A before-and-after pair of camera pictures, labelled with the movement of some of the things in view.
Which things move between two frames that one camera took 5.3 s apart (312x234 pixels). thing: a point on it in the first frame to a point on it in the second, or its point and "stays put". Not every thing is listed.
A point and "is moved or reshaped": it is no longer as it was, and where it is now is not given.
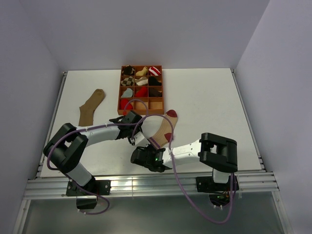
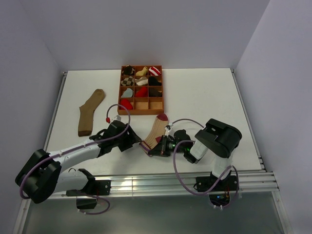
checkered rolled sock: [127, 82] stays put
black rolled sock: [153, 81] stays put
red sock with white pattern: [123, 103] stays put
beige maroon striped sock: [163, 135] is moved or reshaped
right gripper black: [144, 148] to [161, 149]
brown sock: [87, 110] stays put
